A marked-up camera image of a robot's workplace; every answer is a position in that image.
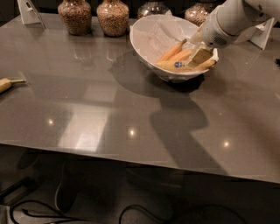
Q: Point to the grain-filled glass jar far left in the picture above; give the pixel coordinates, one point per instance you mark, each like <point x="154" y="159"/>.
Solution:
<point x="76" y="16"/>

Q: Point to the banana with blue sticker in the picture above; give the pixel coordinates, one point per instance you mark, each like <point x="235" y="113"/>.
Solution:
<point x="183" y="67"/>

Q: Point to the white bowl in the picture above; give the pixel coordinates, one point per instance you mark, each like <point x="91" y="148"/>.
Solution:
<point x="176" y="77"/>

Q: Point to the white stand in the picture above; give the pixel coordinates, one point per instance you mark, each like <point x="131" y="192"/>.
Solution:
<point x="257" y="35"/>
<point x="28" y="13"/>

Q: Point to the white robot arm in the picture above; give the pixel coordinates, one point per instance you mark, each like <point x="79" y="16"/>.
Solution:
<point x="225" y="24"/>

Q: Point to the banana in bowl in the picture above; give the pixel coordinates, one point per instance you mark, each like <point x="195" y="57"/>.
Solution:
<point x="182" y="55"/>
<point x="172" y="51"/>

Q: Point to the white stand right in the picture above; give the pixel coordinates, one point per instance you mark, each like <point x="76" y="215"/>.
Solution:
<point x="257" y="35"/>

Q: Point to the white stand left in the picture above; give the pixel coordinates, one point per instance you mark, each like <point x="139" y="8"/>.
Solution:
<point x="28" y="13"/>

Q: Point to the grain-filled glass jar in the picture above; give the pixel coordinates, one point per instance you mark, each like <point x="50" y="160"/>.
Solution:
<point x="198" y="13"/>
<point x="113" y="17"/>
<point x="76" y="16"/>

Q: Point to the banana on table left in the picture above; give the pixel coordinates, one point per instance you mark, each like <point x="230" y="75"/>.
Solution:
<point x="6" y="84"/>

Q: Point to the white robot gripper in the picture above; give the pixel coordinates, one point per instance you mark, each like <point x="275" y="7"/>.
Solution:
<point x="216" y="30"/>

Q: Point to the grain-filled glass jar right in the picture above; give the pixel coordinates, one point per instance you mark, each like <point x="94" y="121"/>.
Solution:
<point x="198" y="13"/>

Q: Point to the back banana in bowl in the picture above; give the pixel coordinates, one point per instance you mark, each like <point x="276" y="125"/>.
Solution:
<point x="172" y="51"/>

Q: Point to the middle banana in bowl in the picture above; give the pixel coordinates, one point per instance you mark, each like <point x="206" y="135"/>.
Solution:
<point x="182" y="55"/>

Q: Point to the white paper bowl liner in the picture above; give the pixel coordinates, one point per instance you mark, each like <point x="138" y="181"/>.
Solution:
<point x="154" y="35"/>

